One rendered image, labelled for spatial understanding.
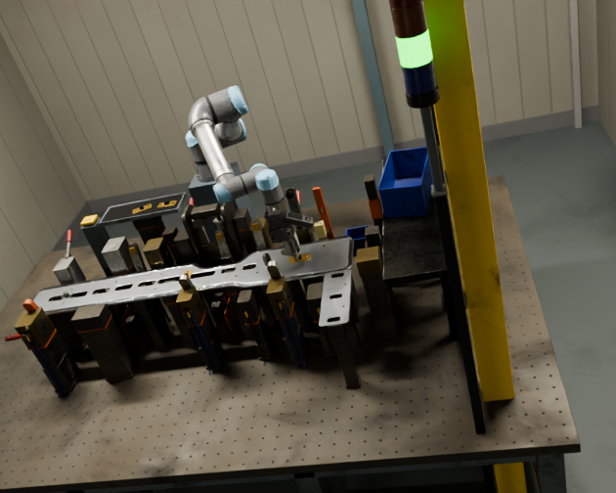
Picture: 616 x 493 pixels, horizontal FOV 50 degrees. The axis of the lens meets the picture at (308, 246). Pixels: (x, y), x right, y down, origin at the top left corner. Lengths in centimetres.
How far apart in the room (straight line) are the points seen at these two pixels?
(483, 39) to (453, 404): 325
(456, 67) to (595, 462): 185
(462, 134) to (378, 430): 102
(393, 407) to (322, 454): 28
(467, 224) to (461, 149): 22
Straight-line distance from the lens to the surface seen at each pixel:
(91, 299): 280
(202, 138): 256
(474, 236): 182
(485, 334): 204
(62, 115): 576
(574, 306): 362
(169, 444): 246
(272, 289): 232
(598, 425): 309
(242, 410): 243
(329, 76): 505
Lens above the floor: 236
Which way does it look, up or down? 32 degrees down
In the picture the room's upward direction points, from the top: 17 degrees counter-clockwise
